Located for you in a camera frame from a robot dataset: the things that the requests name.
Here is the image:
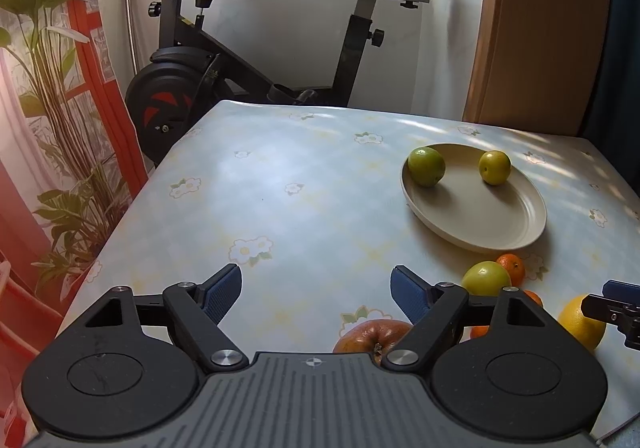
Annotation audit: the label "wooden chair back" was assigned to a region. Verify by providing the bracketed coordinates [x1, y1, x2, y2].
[462, 0, 616, 139]

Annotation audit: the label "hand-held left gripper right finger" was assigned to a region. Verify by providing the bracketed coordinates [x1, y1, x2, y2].
[382, 265, 548, 372]

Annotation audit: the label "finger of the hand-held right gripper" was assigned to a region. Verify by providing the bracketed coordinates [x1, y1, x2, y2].
[602, 280, 640, 301]
[582, 294, 640, 349]

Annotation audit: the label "small green apple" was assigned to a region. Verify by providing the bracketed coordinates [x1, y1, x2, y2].
[407, 147, 446, 187]

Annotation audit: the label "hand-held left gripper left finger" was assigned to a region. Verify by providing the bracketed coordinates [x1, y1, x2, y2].
[85, 264, 249, 372]

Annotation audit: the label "metal pipe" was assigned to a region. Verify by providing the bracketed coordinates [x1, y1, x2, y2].
[125, 0, 138, 76]

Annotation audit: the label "dark blue curtain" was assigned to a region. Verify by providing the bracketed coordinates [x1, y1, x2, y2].
[582, 0, 640, 189]

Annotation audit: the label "black exercise bike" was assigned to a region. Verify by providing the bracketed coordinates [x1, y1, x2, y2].
[107, 0, 433, 166]

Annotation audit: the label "large green apple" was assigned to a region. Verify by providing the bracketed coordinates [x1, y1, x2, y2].
[461, 261, 512, 297]

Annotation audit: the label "beige oval plate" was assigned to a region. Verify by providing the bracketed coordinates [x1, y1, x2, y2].
[399, 143, 548, 253]

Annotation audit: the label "yellow-green lime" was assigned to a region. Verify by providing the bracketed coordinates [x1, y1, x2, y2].
[478, 150, 512, 186]

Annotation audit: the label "plant print curtain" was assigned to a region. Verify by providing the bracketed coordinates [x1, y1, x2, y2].
[0, 0, 151, 434]

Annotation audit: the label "red apple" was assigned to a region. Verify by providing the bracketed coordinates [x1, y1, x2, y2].
[332, 319, 413, 366]

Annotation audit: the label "large yellow citrus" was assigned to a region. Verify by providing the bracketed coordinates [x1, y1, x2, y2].
[557, 294, 607, 351]

